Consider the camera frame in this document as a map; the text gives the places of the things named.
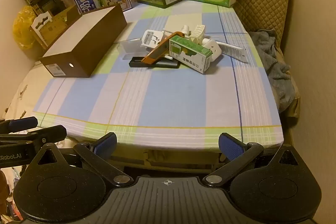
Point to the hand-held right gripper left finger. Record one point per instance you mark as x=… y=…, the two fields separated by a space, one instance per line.
x=106 y=145

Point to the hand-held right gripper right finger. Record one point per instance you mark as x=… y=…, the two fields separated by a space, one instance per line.
x=231 y=148

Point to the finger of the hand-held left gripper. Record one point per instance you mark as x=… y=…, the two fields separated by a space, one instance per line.
x=22 y=124
x=50 y=132

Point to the brown storage box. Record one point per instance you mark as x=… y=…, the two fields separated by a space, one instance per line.
x=78 y=43

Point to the clear plastic box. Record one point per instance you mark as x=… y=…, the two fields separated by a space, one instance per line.
x=131 y=48

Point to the green medicine box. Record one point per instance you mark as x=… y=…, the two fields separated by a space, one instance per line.
x=189 y=54

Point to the orange utility knife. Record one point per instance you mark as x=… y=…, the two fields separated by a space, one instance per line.
x=160 y=49

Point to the white plug adapter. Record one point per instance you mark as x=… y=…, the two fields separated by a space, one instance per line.
x=151 y=39

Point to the beige printed bedsheet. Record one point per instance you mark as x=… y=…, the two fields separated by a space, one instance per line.
x=23 y=87

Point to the grey cloth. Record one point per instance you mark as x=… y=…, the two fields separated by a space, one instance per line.
x=278 y=69

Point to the yellow plastic bag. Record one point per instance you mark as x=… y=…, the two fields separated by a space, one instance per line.
x=22 y=27

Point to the white wooden rack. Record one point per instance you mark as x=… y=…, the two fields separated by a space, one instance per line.
x=42 y=27

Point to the white charger cube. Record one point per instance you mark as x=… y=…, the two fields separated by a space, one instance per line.
x=214 y=47

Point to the white plastic stick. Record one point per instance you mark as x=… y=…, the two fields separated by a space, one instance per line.
x=168 y=57
x=170 y=30

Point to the cardboard box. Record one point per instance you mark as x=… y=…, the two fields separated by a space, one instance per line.
x=65 y=14

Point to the small white bottle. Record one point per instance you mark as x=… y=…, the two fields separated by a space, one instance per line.
x=185 y=29

